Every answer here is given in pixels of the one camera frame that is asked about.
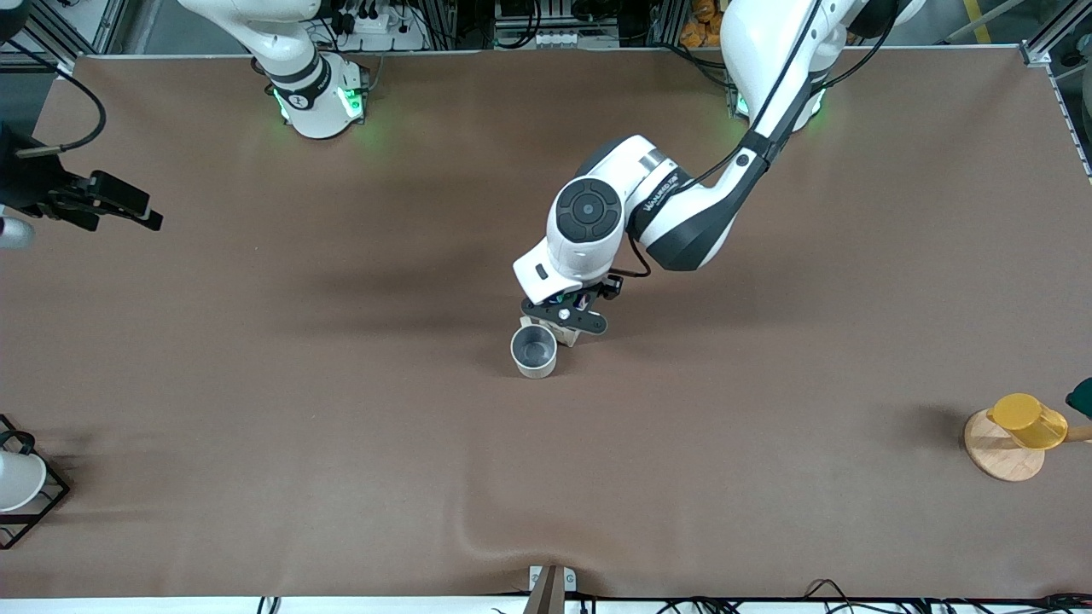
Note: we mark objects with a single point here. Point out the long white socket strip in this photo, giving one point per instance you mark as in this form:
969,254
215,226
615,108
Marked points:
563,38

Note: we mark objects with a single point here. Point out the white cup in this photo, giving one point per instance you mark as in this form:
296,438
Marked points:
17,482

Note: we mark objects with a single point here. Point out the dark green cup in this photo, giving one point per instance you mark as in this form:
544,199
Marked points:
1082,398

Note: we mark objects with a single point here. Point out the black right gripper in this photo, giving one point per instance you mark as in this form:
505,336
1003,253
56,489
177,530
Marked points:
30,181

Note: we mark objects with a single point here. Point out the brown table cover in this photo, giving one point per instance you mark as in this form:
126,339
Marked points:
341,384

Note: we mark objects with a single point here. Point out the aluminium frame corner profile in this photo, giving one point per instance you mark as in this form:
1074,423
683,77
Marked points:
1042,47
60,60

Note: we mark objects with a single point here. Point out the blue milk carton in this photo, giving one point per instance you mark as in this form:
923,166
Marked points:
567,337

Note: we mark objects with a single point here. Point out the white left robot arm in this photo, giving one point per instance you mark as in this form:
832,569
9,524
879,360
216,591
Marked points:
682,213

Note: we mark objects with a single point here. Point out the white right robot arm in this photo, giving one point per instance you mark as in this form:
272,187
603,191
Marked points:
311,94

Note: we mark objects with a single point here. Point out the round wooden cup stand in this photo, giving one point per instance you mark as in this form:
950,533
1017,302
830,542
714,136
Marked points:
994,452

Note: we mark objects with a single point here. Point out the grey ribbed mug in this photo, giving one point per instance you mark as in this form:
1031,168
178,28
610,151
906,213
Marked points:
536,365

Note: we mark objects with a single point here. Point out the bag of orange buns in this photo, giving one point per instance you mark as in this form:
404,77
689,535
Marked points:
699,26

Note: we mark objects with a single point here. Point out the yellow cup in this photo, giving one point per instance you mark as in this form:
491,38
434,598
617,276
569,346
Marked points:
1032,422

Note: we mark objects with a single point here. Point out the white power strip with plugs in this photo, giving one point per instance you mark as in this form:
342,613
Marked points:
380,30

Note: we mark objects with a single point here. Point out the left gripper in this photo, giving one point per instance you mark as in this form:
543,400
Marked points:
600,292

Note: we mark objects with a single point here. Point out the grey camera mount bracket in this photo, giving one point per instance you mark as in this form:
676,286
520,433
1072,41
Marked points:
550,584

